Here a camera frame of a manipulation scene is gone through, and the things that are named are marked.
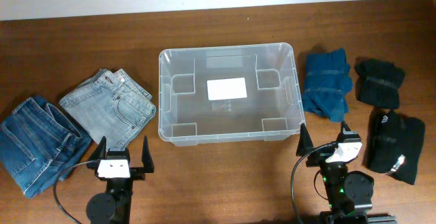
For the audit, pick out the large black garment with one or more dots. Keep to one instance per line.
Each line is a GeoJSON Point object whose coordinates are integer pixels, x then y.
{"type": "Point", "coordinates": [395, 145]}

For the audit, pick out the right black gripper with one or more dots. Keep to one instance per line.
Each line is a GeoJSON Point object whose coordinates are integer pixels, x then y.
{"type": "Point", "coordinates": [321, 156]}

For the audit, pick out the dark blue folded jeans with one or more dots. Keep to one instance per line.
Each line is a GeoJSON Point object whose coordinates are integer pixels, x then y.
{"type": "Point", "coordinates": [39, 144]}

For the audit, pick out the clear plastic storage container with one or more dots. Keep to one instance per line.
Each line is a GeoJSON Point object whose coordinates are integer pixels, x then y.
{"type": "Point", "coordinates": [272, 110]}

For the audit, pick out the teal garment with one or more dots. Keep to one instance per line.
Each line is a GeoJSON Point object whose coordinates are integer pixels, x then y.
{"type": "Point", "coordinates": [326, 84]}

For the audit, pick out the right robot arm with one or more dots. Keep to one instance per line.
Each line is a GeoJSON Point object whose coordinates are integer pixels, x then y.
{"type": "Point", "coordinates": [348, 193]}

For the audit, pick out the light blue jeans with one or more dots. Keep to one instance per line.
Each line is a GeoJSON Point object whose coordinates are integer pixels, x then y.
{"type": "Point", "coordinates": [110, 105]}

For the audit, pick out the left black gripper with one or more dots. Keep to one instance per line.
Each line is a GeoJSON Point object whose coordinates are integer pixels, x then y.
{"type": "Point", "coordinates": [137, 172]}

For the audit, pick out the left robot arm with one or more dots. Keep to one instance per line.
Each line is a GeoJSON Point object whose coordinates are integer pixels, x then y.
{"type": "Point", "coordinates": [114, 204]}

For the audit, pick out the white label in container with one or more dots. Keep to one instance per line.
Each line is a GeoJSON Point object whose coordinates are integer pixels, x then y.
{"type": "Point", "coordinates": [231, 88]}

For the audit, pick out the small black garment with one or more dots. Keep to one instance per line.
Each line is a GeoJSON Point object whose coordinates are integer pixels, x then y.
{"type": "Point", "coordinates": [379, 83]}

